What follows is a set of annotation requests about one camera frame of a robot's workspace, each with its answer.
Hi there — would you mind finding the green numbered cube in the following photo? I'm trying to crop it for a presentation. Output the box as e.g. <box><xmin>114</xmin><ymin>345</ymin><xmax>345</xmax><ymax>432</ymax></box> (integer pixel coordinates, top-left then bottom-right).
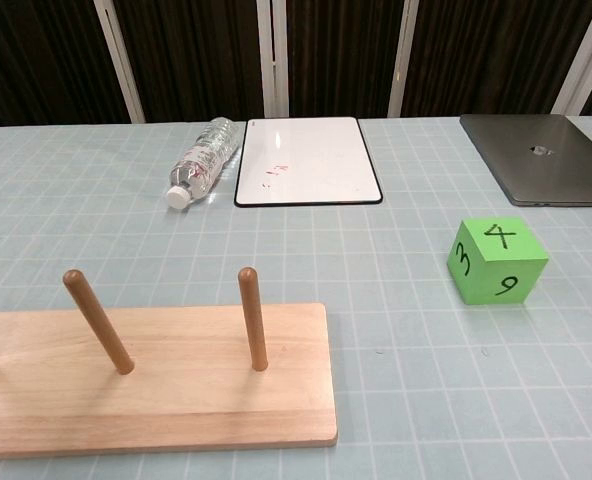
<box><xmin>446</xmin><ymin>216</ymin><xmax>550</xmax><ymax>306</ymax></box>

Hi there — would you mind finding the small white whiteboard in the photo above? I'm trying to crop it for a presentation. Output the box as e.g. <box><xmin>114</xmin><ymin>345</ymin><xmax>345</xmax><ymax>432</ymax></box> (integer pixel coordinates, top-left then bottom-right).
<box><xmin>233</xmin><ymin>116</ymin><xmax>384</xmax><ymax>207</ymax></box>

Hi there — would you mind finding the brown wooden peg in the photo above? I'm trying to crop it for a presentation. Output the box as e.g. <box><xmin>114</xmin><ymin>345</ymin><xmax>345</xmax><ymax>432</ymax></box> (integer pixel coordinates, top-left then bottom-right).
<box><xmin>62</xmin><ymin>269</ymin><xmax>136</xmax><ymax>376</ymax></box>
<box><xmin>237</xmin><ymin>266</ymin><xmax>269</xmax><ymax>373</ymax></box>

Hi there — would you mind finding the clear plastic water bottle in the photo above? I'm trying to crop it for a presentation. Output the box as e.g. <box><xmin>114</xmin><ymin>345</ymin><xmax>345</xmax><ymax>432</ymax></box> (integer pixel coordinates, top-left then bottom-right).
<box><xmin>164</xmin><ymin>117</ymin><xmax>242</xmax><ymax>210</ymax></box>

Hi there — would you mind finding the light blue grid tablecloth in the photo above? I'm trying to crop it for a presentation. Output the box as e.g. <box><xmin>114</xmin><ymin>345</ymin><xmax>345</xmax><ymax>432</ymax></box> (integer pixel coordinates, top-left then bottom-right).
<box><xmin>0</xmin><ymin>115</ymin><xmax>592</xmax><ymax>480</ymax></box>

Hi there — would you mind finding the wooden peg board base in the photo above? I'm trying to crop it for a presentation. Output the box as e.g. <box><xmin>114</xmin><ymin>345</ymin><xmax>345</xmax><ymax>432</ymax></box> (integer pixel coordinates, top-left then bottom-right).
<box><xmin>0</xmin><ymin>302</ymin><xmax>339</xmax><ymax>460</ymax></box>

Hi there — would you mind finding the grey closed laptop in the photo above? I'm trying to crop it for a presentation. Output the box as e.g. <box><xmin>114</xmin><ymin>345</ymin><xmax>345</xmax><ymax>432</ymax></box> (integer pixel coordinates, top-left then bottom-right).
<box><xmin>459</xmin><ymin>113</ymin><xmax>592</xmax><ymax>208</ymax></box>

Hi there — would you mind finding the white partition post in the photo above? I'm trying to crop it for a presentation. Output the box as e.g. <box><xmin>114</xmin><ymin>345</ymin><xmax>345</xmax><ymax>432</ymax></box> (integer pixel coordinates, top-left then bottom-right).
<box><xmin>549</xmin><ymin>0</ymin><xmax>592</xmax><ymax>117</ymax></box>
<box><xmin>94</xmin><ymin>0</ymin><xmax>146</xmax><ymax>124</ymax></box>
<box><xmin>255</xmin><ymin>0</ymin><xmax>290</xmax><ymax>121</ymax></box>
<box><xmin>386</xmin><ymin>0</ymin><xmax>420</xmax><ymax>119</ymax></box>

